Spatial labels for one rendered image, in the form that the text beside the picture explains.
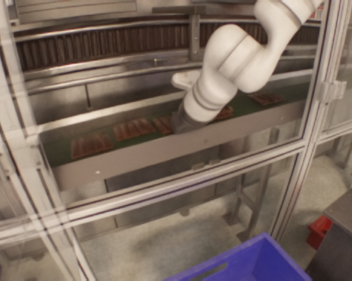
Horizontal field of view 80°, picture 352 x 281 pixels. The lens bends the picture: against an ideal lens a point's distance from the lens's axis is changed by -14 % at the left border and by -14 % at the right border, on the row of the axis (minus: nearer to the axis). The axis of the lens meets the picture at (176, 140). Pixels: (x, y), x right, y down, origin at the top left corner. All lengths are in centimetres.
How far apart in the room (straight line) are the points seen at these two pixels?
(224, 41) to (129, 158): 38
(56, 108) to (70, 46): 23
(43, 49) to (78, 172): 31
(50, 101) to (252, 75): 61
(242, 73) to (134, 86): 52
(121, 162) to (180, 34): 39
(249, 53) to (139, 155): 38
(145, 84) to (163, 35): 19
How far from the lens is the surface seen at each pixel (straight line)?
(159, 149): 62
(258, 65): 34
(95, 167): 60
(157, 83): 82
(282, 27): 34
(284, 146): 82
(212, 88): 40
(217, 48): 34
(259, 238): 72
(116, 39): 66
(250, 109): 79
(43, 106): 79
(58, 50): 66
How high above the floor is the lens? 99
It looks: 30 degrees down
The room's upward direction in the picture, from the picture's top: 1 degrees counter-clockwise
